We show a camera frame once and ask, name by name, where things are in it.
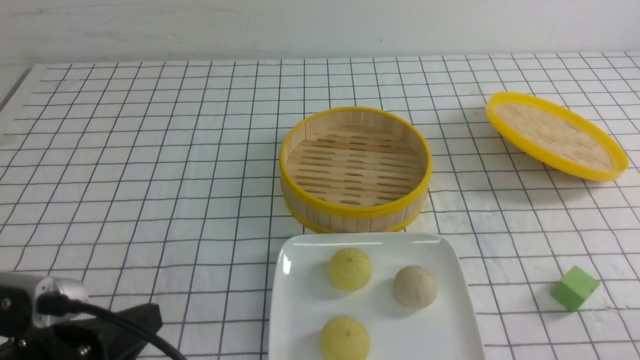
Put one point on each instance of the beige steamed bun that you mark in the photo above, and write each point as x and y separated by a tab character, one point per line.
414	287

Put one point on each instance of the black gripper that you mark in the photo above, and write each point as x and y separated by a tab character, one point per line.
86	339

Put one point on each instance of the bamboo steamer lid yellow rim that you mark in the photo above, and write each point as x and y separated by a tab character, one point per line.
556	136

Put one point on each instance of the green foam cube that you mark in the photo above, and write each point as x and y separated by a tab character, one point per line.
574	288

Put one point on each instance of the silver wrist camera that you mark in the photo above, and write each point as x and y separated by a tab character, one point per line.
30	302

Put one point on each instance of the yellow steamed bun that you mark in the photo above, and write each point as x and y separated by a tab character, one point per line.
344	338
349	269

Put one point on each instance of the white square plate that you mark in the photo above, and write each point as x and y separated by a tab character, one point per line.
303	300

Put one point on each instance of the bamboo steamer basket yellow rim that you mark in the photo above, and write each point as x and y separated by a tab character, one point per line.
355	170

